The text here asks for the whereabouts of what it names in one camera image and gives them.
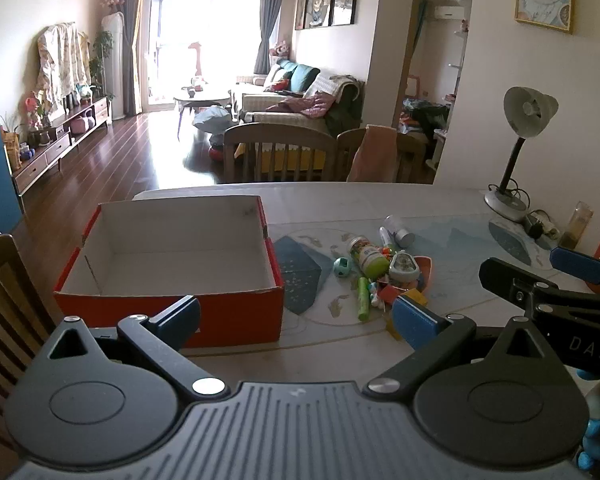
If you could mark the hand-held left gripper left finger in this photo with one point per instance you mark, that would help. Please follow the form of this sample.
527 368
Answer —
180 316

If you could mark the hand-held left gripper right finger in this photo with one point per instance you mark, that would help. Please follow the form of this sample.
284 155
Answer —
416 322

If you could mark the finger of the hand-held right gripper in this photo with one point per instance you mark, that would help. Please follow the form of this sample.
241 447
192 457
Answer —
580 264
505 282

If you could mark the red cardboard box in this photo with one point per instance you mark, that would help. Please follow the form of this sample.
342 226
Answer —
180 310

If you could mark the yellow block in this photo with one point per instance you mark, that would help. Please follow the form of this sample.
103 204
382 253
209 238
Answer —
416 296

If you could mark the salmon red plastic piece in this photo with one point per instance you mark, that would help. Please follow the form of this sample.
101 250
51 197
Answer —
426 272

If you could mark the green marker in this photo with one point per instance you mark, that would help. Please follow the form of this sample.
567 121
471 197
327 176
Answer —
363 300

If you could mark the red fish toy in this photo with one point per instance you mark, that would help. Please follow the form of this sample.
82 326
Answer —
386 251

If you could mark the green capped plastic bottle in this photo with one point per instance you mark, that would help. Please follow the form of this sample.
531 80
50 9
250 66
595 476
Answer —
370 259

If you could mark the white and green pen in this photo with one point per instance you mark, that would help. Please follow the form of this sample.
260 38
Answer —
386 239

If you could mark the green round toy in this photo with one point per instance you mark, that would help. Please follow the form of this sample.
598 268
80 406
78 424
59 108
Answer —
342 267

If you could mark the clear bottle with silver cap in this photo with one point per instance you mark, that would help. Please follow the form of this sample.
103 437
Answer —
400 230

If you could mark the printed table cover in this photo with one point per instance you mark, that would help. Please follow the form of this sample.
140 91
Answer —
330 205

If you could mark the wooden chair with pink cloth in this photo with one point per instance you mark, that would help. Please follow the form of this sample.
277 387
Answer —
410 152

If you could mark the grey desk lamp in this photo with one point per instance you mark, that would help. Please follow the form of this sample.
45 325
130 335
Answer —
527 110

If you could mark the pink cloth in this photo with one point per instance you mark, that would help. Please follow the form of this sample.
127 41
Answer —
375 152

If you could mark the dark wooden chair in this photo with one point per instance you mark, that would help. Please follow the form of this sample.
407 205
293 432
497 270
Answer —
5 285

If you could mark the yellow seat cushion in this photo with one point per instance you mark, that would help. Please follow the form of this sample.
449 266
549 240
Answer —
280 157

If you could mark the grey blue cushion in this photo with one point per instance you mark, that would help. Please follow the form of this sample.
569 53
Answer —
212 119

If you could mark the wooden dining chair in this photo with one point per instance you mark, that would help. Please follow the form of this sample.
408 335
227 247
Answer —
280 135

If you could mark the wooden TV cabinet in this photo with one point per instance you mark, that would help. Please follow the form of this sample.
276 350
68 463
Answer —
55 150

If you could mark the oval coffee table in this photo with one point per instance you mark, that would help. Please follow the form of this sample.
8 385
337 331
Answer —
202 96

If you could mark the sofa with cushions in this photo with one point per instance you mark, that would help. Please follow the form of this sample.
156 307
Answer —
300 110

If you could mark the pink flower vase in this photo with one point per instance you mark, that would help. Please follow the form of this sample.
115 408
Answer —
37 115

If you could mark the white standing air conditioner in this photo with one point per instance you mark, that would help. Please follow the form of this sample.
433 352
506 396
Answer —
112 60

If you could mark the green potted plant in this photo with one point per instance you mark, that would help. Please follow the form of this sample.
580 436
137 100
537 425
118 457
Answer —
101 55

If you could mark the grey curtain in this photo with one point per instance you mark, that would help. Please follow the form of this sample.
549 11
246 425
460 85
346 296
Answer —
130 45
267 20

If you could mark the floral printed cloth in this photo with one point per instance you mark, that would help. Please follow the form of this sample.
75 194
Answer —
62 65

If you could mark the plush doll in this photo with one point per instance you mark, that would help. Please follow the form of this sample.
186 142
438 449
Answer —
280 49

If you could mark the white wall air conditioner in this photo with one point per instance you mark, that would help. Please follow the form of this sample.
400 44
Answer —
449 12

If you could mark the narrow framed wall picture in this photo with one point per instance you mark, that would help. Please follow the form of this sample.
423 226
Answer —
300 7

